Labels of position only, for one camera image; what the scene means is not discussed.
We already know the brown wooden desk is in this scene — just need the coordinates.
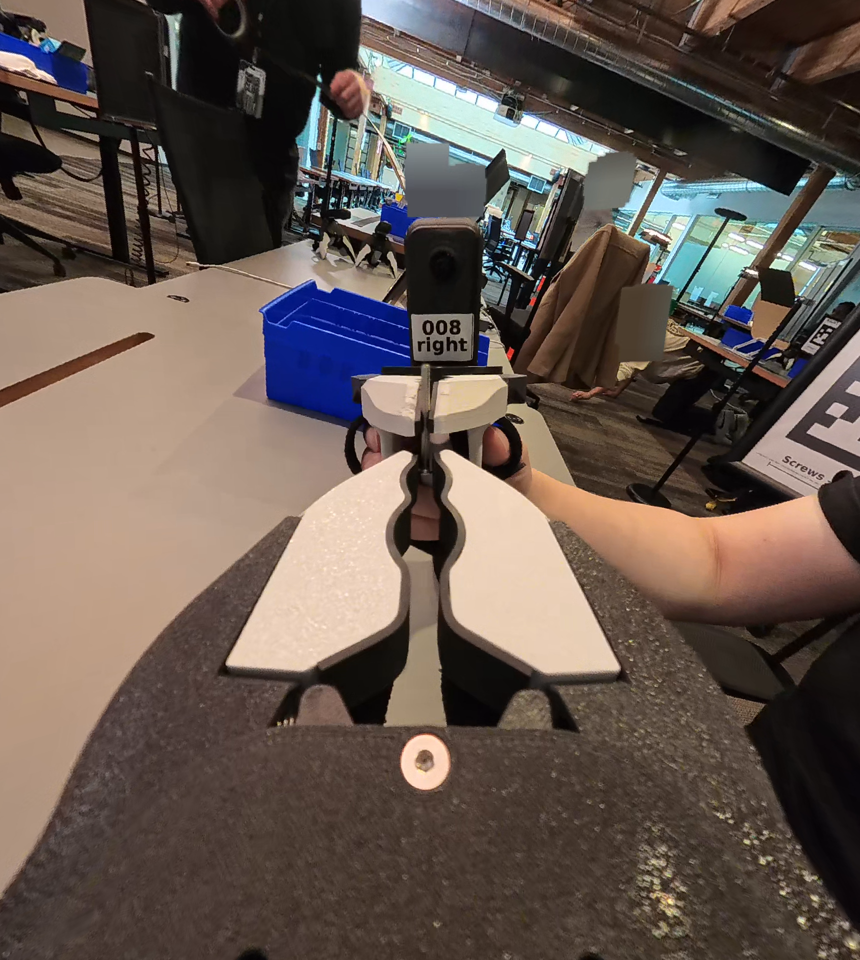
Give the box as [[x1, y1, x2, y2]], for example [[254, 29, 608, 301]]
[[0, 45, 161, 290]]

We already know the spare black grey gripper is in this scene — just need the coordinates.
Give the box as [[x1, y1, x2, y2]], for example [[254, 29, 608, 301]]
[[355, 223, 403, 277], [312, 217, 354, 261]]

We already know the grey chair base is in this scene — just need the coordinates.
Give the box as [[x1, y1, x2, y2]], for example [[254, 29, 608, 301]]
[[673, 621, 797, 705]]

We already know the blue plastic bin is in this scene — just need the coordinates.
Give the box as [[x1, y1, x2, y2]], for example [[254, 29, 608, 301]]
[[0, 20, 92, 95], [259, 279, 491, 423]]

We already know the black office chair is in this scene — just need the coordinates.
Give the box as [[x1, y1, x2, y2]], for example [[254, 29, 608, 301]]
[[0, 82, 77, 280]]

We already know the grey desk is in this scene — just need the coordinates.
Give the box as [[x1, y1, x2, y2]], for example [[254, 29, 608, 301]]
[[0, 273, 577, 960], [190, 238, 416, 305]]

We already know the person's right hand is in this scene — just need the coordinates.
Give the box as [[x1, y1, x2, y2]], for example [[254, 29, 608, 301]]
[[359, 427, 536, 543]]

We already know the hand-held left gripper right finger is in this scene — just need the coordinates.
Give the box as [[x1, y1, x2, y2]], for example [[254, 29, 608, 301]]
[[432, 450, 622, 726]]

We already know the person's black shirt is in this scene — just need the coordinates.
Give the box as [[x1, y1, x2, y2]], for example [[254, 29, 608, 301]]
[[747, 450, 860, 935]]

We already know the black white code sign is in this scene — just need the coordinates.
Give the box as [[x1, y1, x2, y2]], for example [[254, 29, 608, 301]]
[[726, 300, 860, 502]]

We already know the person's right forearm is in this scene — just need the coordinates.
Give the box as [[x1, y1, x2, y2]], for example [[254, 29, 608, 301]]
[[527, 468, 860, 630]]

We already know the silver metal screw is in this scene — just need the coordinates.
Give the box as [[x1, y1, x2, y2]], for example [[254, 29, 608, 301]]
[[419, 363, 436, 485]]

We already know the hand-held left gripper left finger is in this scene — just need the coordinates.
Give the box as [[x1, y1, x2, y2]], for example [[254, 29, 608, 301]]
[[224, 450, 421, 725]]

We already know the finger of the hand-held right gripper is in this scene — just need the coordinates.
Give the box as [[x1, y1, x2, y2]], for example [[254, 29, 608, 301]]
[[431, 373, 511, 438], [359, 373, 428, 441]]

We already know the white cable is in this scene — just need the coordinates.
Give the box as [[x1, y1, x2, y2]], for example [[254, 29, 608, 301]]
[[186, 260, 304, 292]]

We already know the black pole stand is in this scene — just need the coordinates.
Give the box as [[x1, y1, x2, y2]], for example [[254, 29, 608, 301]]
[[627, 300, 802, 510]]

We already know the white id badge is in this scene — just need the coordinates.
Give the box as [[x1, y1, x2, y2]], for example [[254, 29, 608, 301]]
[[236, 63, 266, 119]]

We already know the brown coat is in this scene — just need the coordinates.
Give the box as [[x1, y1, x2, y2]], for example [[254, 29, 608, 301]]
[[512, 223, 652, 387]]

